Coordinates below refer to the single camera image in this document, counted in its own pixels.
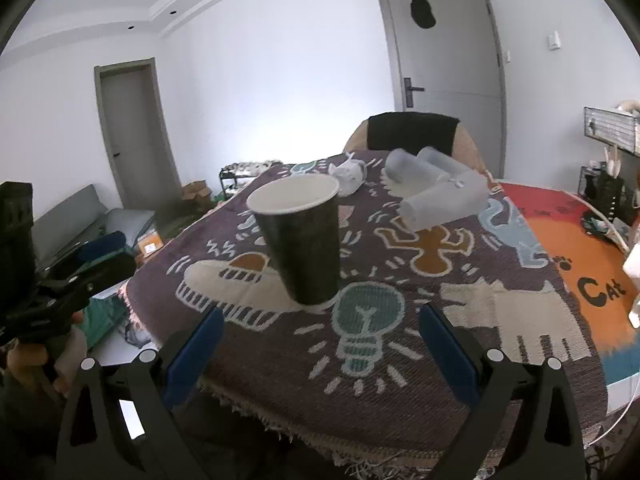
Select large grey door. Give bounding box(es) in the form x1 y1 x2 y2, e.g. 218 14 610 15
373 0 507 182

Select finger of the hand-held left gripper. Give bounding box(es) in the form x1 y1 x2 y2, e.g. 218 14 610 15
35 254 137 313
35 231 127 281

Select orange cat mat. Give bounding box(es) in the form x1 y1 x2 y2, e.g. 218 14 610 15
499 181 640 403

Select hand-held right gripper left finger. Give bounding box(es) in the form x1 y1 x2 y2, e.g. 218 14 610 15
56 305 226 480

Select white cable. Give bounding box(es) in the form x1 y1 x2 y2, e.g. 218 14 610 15
559 188 633 256

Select person's left hand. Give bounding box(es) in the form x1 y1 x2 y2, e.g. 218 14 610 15
7 309 89 401

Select black door handle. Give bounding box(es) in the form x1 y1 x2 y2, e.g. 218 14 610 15
403 78 425 110

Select black wire organizer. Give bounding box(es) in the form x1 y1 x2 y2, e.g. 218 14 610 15
579 164 637 227

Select black cloth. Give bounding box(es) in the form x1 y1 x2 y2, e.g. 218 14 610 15
367 112 461 157

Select black shoe rack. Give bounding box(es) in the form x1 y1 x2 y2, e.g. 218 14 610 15
218 159 284 197

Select black hanging door ornament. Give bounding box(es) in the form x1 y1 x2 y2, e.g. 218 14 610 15
410 0 437 30

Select grey sofa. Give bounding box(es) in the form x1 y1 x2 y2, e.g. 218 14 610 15
31 183 157 273

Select orange box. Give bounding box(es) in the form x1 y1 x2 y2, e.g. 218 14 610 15
134 232 165 258

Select black paper cup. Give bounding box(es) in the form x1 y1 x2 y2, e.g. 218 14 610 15
247 173 342 307

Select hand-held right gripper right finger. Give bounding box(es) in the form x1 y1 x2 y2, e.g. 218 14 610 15
417 302 586 480

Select crumpled white plastic bag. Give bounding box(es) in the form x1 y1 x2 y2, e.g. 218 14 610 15
327 152 368 197

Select cardboard boxes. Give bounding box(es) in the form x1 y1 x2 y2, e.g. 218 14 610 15
180 179 214 212

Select narrow grey door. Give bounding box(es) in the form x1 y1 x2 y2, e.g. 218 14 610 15
93 58 182 212

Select printed purple blanket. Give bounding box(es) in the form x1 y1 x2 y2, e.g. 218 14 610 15
117 150 609 477

